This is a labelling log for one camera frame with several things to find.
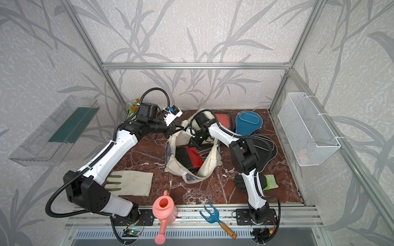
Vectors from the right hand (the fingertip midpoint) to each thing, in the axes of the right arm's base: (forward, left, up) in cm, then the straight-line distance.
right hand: (190, 144), depth 93 cm
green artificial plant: (+24, +39, +9) cm, 47 cm away
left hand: (-3, +2, +21) cm, 21 cm away
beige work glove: (-22, +33, -6) cm, 40 cm away
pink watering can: (-36, +9, +5) cm, 37 cm away
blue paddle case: (+20, -40, -4) cm, 45 cm away
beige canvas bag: (+2, +4, +4) cm, 6 cm away
